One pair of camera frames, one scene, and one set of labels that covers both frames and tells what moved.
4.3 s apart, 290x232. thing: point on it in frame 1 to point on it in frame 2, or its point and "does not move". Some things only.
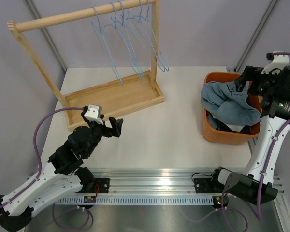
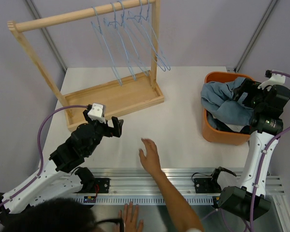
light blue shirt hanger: [105, 48] does not move
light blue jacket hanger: [114, 26] to [107, 49]
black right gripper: [252, 74] to [249, 86]
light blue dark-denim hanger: [130, 44] to [138, 31]
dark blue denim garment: [217, 125] to [238, 114]
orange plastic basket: [229, 137] does not move
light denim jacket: [230, 105] does not move
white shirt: [235, 128] does not move
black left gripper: [116, 125] does not move
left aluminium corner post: [34, 9] does not move
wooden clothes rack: [110, 100] does not move
